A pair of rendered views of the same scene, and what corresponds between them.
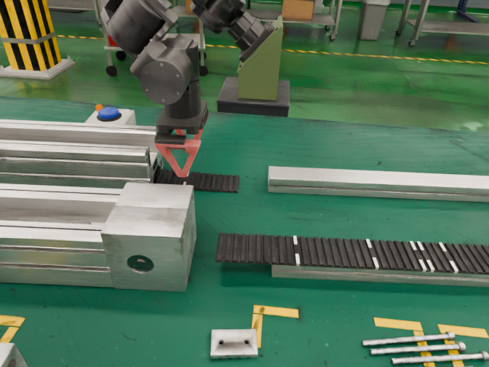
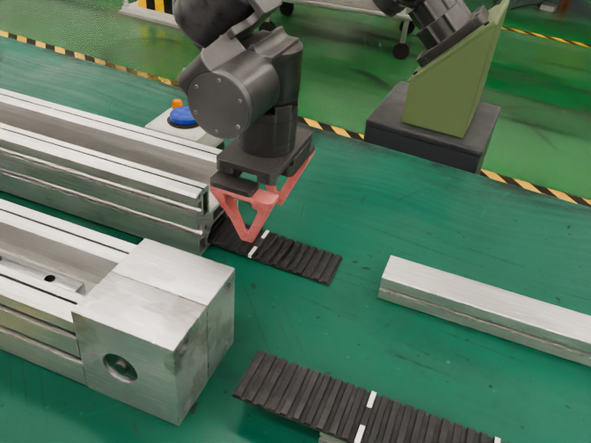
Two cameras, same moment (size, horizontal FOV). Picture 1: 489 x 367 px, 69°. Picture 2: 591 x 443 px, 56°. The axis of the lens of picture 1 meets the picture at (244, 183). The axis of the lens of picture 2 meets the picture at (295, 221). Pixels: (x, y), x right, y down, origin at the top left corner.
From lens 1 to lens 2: 12 cm
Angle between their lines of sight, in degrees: 15
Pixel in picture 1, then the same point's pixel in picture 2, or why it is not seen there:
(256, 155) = (386, 228)
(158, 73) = (214, 90)
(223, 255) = (248, 390)
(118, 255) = (92, 346)
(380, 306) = not seen: outside the picture
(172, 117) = (245, 151)
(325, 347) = not seen: outside the picture
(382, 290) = not seen: outside the picture
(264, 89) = (447, 116)
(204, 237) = (245, 345)
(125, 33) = (193, 18)
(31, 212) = (19, 247)
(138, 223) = (127, 310)
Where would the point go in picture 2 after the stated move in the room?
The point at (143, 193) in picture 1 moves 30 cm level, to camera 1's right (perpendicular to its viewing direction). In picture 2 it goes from (158, 262) to (521, 387)
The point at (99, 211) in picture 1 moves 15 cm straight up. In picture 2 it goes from (99, 270) to (73, 119)
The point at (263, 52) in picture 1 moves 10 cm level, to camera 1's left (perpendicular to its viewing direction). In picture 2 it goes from (456, 57) to (392, 44)
